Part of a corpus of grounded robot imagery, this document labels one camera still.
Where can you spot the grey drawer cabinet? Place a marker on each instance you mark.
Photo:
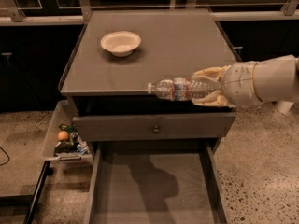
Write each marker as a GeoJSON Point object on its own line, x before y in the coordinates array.
{"type": "Point", "coordinates": [173, 44]}

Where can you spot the grey top drawer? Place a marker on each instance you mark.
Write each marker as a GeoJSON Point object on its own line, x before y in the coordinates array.
{"type": "Point", "coordinates": [139, 127]}

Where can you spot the orange ball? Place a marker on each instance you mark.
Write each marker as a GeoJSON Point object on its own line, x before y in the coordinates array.
{"type": "Point", "coordinates": [63, 136]}

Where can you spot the open grey middle drawer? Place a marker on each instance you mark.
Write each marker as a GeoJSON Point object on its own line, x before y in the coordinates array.
{"type": "Point", "coordinates": [155, 182]}

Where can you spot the black bar on floor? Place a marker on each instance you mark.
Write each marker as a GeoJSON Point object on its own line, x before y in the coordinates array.
{"type": "Point", "coordinates": [45, 171]}

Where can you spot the green snack bag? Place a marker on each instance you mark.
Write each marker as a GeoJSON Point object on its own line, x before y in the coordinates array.
{"type": "Point", "coordinates": [71, 144]}

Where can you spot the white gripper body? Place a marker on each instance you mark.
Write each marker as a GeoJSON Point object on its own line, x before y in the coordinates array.
{"type": "Point", "coordinates": [239, 83]}

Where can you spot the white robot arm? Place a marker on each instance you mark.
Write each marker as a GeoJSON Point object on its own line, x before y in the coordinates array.
{"type": "Point", "coordinates": [277, 79]}

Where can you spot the clear plastic water bottle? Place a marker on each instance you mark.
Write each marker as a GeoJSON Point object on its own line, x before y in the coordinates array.
{"type": "Point", "coordinates": [183, 89]}

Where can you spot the white paper bowl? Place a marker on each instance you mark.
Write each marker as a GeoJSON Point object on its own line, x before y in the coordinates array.
{"type": "Point", "coordinates": [121, 43]}

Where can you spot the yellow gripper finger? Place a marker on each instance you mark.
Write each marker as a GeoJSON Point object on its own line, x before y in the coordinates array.
{"type": "Point", "coordinates": [215, 73]}
{"type": "Point", "coordinates": [214, 99]}

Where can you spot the small plastic bottle in bin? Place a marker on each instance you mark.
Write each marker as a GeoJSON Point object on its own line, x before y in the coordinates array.
{"type": "Point", "coordinates": [83, 149]}

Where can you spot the round metal drawer knob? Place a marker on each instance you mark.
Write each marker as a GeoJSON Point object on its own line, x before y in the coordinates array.
{"type": "Point", "coordinates": [156, 130]}

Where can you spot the metal railing frame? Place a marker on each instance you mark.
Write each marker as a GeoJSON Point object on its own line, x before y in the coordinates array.
{"type": "Point", "coordinates": [50, 12]}

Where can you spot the clear plastic storage bin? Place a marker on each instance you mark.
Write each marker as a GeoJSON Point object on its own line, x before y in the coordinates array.
{"type": "Point", "coordinates": [61, 115]}

